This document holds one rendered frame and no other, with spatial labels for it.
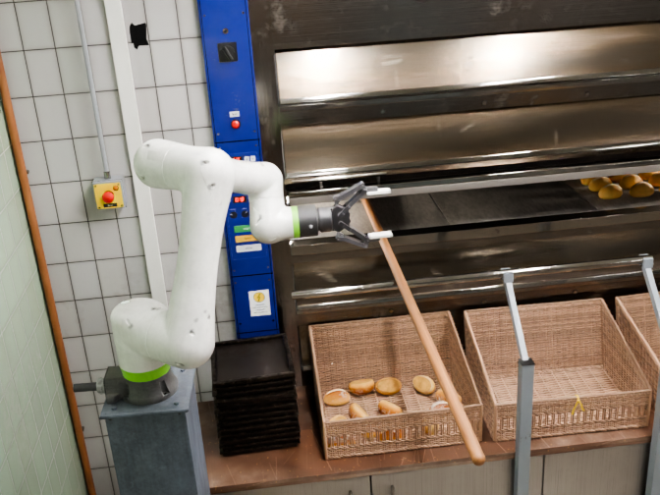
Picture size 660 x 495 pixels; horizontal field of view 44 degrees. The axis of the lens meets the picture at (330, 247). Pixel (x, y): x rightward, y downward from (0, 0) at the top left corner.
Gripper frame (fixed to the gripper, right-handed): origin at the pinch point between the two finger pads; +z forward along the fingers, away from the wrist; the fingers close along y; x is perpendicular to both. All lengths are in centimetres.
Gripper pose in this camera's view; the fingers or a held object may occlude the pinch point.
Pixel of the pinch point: (387, 212)
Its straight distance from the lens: 238.4
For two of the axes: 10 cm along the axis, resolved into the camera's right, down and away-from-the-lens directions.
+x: 1.1, 3.9, -9.1
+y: 0.7, 9.1, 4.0
